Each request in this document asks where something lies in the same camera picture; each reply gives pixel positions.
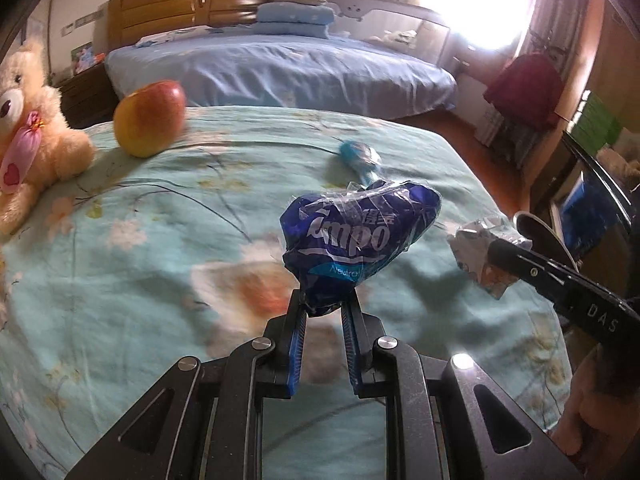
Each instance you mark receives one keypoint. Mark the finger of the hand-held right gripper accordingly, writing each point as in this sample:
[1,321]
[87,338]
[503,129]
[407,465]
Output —
[525,262]

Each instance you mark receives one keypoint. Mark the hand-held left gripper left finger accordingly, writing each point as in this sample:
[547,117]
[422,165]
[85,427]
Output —
[296,342]

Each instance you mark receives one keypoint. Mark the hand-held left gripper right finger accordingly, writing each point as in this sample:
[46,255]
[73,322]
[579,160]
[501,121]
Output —
[353,347]

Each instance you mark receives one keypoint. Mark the round white trash bin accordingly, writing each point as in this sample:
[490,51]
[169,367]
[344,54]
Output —
[545,232]

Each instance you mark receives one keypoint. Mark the silver blue printed wrapper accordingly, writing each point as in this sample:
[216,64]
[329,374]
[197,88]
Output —
[480,255]

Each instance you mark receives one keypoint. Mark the blue tissue packet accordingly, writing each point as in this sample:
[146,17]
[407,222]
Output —
[350,240]

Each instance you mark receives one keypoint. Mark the person's right hand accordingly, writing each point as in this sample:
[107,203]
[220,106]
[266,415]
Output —
[595,400]

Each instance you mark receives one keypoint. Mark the black television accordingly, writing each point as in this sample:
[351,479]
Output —
[592,200]

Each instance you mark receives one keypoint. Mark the brown plush toy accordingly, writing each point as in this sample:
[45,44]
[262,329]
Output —
[625,162]

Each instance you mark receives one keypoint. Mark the stack of green boxes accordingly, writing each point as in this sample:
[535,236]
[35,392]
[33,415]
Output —
[597,120]

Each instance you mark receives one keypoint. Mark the teal floral blanket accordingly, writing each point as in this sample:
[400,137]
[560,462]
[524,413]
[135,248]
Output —
[150,270]

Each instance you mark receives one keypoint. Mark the hanging red coat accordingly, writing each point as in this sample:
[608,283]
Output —
[527,90]

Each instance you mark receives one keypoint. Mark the blue toothbrush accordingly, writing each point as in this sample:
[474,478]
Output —
[357,157]

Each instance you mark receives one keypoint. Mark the red and yellow apple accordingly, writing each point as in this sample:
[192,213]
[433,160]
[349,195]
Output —
[149,119]

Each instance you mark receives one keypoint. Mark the bed with blue sheet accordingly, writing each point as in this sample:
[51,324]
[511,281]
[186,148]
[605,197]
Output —
[280,70]

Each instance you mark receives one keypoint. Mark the dark wooden nightstand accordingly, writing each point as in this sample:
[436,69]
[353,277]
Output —
[85,95]

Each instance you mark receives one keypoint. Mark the blue pillow stack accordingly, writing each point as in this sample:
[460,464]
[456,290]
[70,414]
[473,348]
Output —
[295,15]

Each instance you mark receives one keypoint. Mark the cream teddy bear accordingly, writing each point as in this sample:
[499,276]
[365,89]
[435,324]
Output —
[35,135]

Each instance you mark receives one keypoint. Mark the wooden headboard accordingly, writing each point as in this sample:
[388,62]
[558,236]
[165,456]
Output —
[190,7]

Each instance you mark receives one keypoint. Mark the framed photo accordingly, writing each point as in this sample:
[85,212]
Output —
[82,56]

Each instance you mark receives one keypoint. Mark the grey bed guard rail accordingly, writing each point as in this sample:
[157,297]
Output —
[390,22]

